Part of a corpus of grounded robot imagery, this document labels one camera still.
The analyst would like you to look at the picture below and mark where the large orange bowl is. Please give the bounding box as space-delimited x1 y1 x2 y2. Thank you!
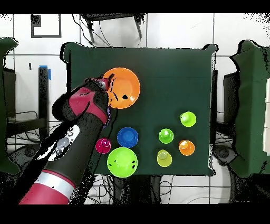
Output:
102 67 141 110

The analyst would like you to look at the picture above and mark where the blue tape strip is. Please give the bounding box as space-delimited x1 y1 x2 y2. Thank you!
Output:
38 65 52 81

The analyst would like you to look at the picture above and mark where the dark green tablecloth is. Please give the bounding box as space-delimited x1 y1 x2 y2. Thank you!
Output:
60 41 218 176

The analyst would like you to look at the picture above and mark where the black metal stand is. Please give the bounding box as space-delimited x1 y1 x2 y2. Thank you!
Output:
210 69 239 132
7 67 50 140

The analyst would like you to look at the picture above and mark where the blue bowl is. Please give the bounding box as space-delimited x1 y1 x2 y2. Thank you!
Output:
117 127 139 148

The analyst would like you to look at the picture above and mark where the red cup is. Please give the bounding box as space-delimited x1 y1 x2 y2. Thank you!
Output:
95 138 112 154

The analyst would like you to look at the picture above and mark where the large light green bowl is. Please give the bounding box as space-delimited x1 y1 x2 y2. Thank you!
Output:
107 147 138 179

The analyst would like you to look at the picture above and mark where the lime green cup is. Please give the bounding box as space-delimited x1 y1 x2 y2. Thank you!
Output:
179 111 197 128

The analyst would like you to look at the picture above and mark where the yellow cup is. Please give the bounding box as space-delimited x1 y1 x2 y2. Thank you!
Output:
157 149 173 168

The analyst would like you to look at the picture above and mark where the neighbouring green covered table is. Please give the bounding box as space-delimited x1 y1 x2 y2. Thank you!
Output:
230 40 270 178
0 37 20 175

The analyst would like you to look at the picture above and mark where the orange cup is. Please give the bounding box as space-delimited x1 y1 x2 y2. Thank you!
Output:
178 139 196 156

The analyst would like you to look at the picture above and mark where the black camera tripod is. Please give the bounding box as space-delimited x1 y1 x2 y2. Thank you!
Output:
81 13 146 44

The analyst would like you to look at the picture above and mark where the grey square frame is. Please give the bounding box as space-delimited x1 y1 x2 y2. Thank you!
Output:
31 13 62 39

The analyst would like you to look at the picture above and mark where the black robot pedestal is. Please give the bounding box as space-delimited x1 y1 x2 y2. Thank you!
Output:
111 175 163 204

